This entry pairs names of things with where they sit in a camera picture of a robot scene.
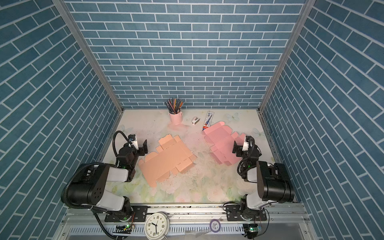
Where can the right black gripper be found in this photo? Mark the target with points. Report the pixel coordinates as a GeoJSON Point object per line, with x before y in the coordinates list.
{"type": "Point", "coordinates": [237, 147]}

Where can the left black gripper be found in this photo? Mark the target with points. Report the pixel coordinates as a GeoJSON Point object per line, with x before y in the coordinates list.
{"type": "Point", "coordinates": [141, 149]}

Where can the orange paper box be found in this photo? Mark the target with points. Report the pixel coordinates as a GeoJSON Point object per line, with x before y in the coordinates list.
{"type": "Point", "coordinates": [171, 157]}

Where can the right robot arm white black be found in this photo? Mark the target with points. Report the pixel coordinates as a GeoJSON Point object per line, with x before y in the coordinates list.
{"type": "Point", "coordinates": [272, 180]}

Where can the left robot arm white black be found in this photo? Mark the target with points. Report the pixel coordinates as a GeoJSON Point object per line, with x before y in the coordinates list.
{"type": "Point", "coordinates": [87, 187]}

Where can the pink flat paper box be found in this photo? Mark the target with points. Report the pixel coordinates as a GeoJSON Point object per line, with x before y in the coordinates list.
{"type": "Point", "coordinates": [221, 138]}

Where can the pink pencil cup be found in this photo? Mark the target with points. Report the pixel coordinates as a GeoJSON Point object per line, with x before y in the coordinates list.
{"type": "Point", "coordinates": [176, 119]}

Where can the coloured pencils bunch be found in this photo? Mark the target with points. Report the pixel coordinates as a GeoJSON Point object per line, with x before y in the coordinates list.
{"type": "Point", "coordinates": [174, 105]}

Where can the toothpaste tube packet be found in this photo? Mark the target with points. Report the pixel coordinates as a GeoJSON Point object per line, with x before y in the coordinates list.
{"type": "Point", "coordinates": [208, 120]}

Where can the right circuit board green led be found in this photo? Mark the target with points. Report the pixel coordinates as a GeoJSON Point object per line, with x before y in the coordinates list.
{"type": "Point", "coordinates": [250, 231]}

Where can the circuit board green led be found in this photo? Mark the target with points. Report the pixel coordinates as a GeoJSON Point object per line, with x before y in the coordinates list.
{"type": "Point", "coordinates": [250, 231]}
{"type": "Point", "coordinates": [122, 229]}

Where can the purple tape roll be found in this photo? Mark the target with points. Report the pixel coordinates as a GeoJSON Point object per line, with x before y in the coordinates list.
{"type": "Point", "coordinates": [215, 226]}

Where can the white alarm clock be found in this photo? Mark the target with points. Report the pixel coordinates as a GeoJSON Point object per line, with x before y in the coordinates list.
{"type": "Point", "coordinates": [157, 226]}

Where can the left circuit board green led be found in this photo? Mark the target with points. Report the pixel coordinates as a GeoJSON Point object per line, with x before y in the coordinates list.
{"type": "Point", "coordinates": [122, 229]}

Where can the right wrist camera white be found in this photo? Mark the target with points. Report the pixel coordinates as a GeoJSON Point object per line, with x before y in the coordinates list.
{"type": "Point", "coordinates": [248, 143]}

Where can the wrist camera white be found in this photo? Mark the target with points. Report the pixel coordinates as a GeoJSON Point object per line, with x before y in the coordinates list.
{"type": "Point", "coordinates": [248, 143]}
{"type": "Point", "coordinates": [133, 142]}

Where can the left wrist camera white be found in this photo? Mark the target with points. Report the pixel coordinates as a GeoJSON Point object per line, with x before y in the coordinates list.
{"type": "Point", "coordinates": [133, 142]}

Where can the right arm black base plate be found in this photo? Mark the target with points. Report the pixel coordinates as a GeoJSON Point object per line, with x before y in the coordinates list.
{"type": "Point", "coordinates": [236, 213]}

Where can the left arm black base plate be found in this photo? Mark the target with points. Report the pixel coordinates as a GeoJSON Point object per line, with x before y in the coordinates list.
{"type": "Point", "coordinates": [131, 214]}

